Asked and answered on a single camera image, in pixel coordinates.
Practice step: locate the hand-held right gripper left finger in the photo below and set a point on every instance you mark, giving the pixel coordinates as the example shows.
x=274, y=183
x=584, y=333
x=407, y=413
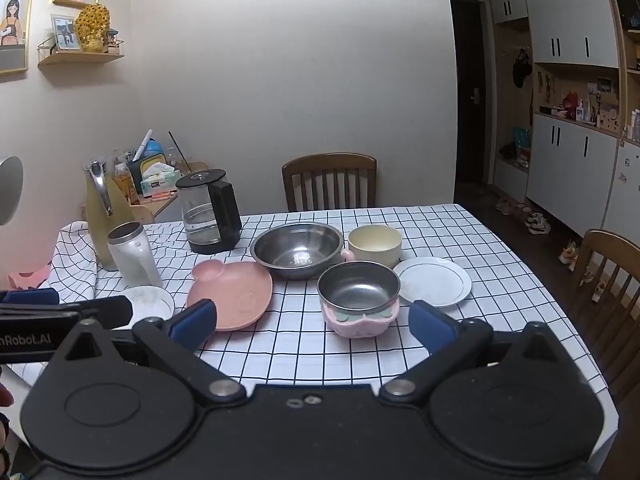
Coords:
x=192, y=321

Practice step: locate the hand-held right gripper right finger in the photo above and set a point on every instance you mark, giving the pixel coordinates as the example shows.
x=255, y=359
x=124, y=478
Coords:
x=429, y=322

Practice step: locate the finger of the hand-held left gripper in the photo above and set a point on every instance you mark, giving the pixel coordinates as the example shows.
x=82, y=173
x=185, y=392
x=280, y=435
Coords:
x=30, y=296
x=110, y=310

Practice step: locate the large steel bowl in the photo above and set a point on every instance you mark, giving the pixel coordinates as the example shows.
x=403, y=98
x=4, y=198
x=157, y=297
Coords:
x=295, y=247

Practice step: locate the person's left hand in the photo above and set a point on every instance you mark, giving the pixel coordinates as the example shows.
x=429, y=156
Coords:
x=5, y=395

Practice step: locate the white plate with dark rim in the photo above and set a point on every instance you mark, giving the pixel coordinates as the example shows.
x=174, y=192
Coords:
x=435, y=282

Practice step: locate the small white plate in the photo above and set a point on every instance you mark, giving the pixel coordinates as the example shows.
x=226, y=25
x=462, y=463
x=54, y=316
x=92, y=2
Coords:
x=150, y=302

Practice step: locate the pink bear-shaped plate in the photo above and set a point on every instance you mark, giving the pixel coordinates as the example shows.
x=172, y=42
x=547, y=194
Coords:
x=235, y=295

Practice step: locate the white steel tumbler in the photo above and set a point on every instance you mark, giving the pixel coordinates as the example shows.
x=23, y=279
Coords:
x=132, y=260

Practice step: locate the small steel bowl pink base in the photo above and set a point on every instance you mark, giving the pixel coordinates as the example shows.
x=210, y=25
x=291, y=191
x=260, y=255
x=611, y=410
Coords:
x=357, y=287

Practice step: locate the gold thermos jug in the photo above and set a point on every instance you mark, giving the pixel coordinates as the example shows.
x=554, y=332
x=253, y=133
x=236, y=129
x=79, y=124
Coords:
x=100, y=230

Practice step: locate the checked white tablecloth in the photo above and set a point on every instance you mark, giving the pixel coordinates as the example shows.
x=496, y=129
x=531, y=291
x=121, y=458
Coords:
x=450, y=240

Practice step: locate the cream ceramic bowl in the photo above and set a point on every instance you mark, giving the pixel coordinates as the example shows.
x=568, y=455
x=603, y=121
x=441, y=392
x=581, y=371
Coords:
x=375, y=252

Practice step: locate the glass electric kettle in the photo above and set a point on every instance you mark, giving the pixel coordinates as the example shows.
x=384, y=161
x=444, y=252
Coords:
x=200, y=215

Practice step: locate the grey round disc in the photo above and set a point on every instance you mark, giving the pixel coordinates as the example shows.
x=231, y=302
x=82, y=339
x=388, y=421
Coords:
x=10, y=190

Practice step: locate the white side cabinet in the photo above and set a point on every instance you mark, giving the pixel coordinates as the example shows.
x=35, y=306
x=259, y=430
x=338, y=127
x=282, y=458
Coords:
x=160, y=205

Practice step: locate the orange drink bottle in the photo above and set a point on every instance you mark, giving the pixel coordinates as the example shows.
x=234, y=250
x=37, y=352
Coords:
x=125, y=182

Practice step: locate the green tissue pack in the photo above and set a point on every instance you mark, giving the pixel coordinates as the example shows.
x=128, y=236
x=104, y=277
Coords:
x=157, y=182

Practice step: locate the shoe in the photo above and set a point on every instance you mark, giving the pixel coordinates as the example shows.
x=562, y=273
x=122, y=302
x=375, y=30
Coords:
x=522, y=212
x=539, y=224
x=505, y=206

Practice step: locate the dark storage box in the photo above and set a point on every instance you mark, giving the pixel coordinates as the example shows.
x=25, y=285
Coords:
x=137, y=167

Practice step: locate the blue round container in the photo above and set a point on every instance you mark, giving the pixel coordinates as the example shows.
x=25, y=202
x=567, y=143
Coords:
x=156, y=149

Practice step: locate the wooden slat-back chair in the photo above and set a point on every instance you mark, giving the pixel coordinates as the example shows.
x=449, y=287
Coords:
x=327, y=162

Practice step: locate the blue bag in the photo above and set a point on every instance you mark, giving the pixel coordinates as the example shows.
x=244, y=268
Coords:
x=521, y=137

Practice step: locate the dark door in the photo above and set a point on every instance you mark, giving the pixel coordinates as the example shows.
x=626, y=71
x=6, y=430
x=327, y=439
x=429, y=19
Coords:
x=467, y=110

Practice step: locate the red toy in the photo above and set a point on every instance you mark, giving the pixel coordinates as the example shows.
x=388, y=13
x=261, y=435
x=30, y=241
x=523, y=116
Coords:
x=569, y=105

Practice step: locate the black hanging bag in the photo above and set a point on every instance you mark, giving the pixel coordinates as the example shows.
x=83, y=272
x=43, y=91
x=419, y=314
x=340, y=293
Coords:
x=522, y=70

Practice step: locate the gold ornament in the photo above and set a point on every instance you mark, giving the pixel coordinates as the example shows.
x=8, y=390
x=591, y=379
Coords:
x=92, y=27

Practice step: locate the white wall cabinet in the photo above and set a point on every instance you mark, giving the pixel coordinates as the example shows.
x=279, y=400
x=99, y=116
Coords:
x=570, y=170

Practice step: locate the wooden wall shelf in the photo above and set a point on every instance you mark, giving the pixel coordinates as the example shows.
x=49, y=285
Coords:
x=80, y=57

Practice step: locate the small photo frame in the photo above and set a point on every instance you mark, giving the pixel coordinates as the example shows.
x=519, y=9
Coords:
x=65, y=32

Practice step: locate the wall poster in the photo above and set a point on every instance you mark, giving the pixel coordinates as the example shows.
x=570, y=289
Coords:
x=12, y=15

